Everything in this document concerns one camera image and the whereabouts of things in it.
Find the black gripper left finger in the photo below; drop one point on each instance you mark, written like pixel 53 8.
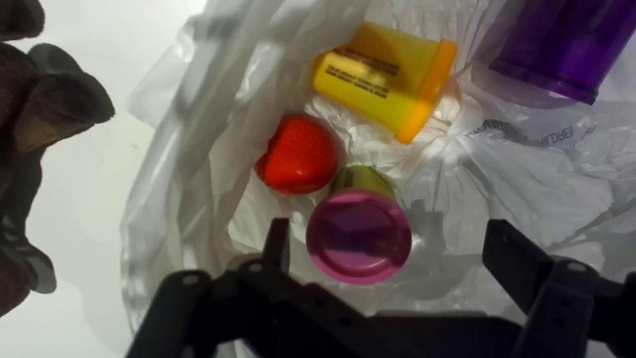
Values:
pixel 276 246

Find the white plastic bag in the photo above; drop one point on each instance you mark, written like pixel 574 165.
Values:
pixel 560 171

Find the pink lid play-doh tub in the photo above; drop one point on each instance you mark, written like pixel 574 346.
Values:
pixel 357 232

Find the small orange lid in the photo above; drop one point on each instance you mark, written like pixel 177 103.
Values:
pixel 300 155

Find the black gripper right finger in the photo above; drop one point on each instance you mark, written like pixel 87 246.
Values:
pixel 514 260

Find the yellow play-doh tub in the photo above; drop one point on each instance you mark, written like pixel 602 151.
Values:
pixel 387 75

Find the brown plush toy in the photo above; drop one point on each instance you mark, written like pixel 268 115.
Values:
pixel 43 97

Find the purple play-doh tub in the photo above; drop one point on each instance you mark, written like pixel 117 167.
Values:
pixel 566 46

